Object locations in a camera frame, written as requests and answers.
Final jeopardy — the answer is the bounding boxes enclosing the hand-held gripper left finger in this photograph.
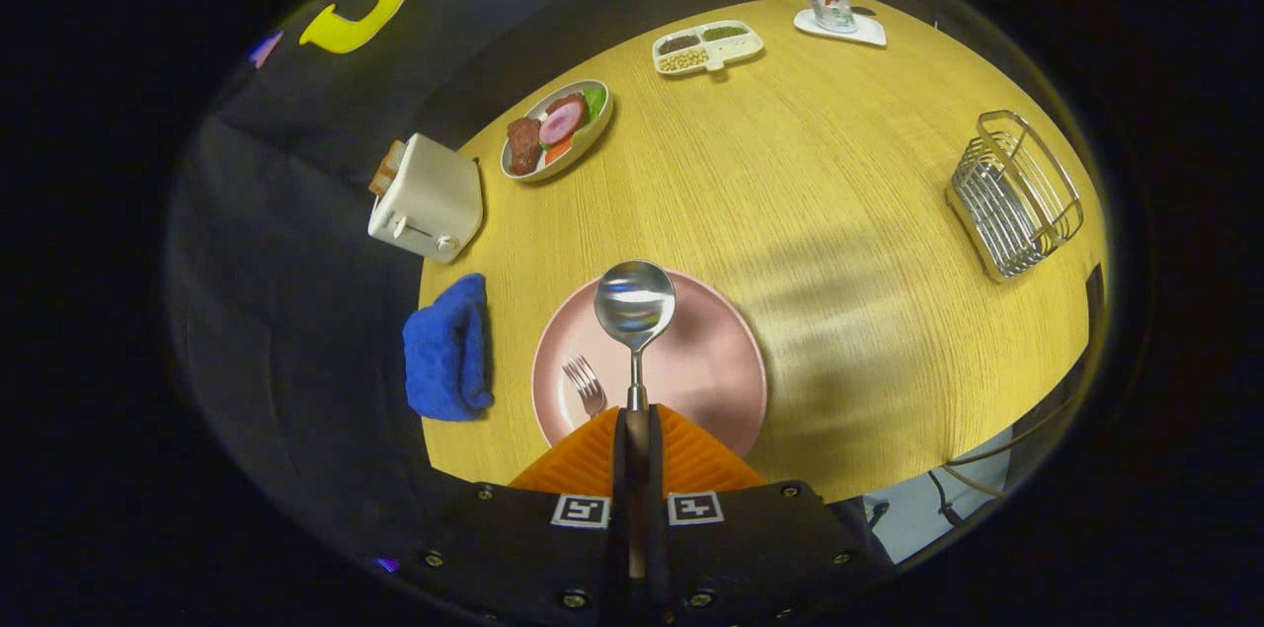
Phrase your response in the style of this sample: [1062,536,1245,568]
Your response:
[420,405,634,627]

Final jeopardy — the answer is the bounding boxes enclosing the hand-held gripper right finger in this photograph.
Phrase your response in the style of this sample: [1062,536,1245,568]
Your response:
[647,403,892,627]

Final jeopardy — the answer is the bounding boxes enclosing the metal fork with wooden handle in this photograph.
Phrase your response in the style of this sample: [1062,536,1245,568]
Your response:
[562,355,608,420]

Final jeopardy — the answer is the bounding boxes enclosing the metal spoon with wooden handle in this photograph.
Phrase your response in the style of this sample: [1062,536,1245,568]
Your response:
[593,260,677,581]

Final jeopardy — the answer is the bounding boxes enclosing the pink plate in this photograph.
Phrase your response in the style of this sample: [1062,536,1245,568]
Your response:
[531,269,768,458]

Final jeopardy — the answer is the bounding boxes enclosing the blue cloth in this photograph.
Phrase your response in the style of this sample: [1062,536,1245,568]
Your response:
[402,274,494,423]

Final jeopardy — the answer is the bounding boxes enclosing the white toaster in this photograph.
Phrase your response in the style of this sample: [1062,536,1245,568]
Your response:
[367,133,485,265]

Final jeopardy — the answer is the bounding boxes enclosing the white food plate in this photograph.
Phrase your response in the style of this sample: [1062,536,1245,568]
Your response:
[500,79,614,184]

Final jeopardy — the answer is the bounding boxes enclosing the brown meat piece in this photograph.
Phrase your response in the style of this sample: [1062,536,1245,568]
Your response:
[507,117,544,176]

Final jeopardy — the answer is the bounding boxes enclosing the pink ham slice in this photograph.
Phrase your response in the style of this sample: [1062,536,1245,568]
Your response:
[538,99,590,147]

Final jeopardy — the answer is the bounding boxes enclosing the toast slices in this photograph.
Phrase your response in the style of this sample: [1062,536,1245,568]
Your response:
[368,139,408,196]

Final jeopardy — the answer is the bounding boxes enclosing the white divided seed dish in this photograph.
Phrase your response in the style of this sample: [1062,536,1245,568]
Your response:
[652,20,765,77]

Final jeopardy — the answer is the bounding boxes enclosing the white coaster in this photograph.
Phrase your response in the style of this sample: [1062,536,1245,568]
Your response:
[793,8,887,47]

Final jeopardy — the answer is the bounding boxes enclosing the black cable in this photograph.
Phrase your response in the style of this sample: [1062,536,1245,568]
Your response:
[928,388,1087,527]

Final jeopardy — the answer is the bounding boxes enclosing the metal wire basket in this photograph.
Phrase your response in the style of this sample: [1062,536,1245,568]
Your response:
[945,110,1084,283]

